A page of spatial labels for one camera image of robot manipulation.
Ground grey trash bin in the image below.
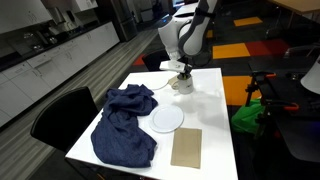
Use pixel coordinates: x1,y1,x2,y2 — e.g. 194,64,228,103
139,7,155,23

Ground dark blue cloth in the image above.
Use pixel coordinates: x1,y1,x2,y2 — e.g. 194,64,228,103
90,83,159,169

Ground wooden table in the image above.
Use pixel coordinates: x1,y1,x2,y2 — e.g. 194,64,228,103
267,0,320,16

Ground black side table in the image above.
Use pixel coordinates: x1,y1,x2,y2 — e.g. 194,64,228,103
249,55,320,164

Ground green plastic bag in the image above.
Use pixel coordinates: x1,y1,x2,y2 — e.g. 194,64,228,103
230,98,265,136

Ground orange black clamp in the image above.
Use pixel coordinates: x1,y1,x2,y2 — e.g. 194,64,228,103
255,99,300,141
245,70,278,108

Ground white wall cabinets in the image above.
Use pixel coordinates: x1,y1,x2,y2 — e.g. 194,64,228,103
0,0,99,35

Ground white lamp shade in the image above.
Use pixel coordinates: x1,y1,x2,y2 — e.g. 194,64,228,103
300,54,320,96

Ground small brown paper napkin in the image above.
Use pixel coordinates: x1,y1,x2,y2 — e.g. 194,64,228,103
167,75,180,86

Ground black chair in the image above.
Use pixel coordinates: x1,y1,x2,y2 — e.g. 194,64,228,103
30,86,102,154
141,48,172,72

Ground large white plate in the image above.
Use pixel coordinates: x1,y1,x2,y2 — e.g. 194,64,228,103
147,103,185,134

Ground white kitchen cabinets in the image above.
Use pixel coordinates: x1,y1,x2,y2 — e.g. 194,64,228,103
0,21,121,128

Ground white mug with print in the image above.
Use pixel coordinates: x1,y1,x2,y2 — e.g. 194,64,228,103
171,73,195,95

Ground stainless steel fridge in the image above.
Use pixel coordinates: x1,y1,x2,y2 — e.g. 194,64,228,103
109,0,139,43

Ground small white plate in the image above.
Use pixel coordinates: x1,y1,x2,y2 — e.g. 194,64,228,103
145,77,172,92

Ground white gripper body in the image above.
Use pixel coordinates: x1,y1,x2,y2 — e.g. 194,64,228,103
158,59,188,73

